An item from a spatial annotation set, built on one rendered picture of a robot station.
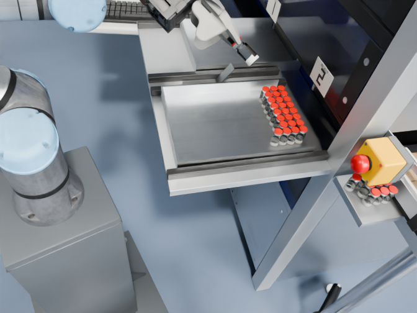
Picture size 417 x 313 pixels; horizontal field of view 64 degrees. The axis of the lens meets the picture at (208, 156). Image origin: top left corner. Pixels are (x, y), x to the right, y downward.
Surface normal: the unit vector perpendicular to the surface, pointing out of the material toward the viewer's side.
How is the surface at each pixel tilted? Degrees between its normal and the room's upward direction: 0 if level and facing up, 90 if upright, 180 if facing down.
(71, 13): 90
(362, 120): 90
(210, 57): 0
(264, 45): 0
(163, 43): 0
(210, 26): 41
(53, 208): 72
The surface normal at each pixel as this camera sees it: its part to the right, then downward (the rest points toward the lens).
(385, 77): -0.97, 0.11
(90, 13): 0.41, 0.73
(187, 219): 0.11, -0.63
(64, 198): 0.83, 0.27
